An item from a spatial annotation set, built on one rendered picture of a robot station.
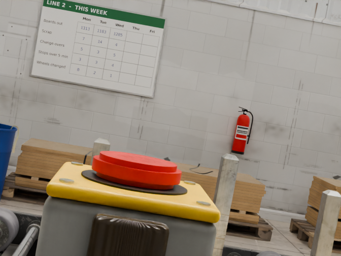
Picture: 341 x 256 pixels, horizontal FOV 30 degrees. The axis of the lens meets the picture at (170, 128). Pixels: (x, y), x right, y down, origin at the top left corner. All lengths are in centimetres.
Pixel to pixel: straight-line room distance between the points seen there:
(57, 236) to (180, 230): 5
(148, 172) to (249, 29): 733
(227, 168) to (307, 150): 640
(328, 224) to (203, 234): 121
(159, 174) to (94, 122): 718
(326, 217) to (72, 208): 122
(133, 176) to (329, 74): 755
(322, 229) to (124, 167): 121
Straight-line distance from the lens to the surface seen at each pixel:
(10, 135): 592
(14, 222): 186
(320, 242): 146
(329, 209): 145
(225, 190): 139
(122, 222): 25
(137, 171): 27
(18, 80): 753
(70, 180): 26
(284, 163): 771
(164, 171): 27
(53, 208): 25
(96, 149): 136
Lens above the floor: 126
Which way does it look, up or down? 3 degrees down
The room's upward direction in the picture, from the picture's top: 10 degrees clockwise
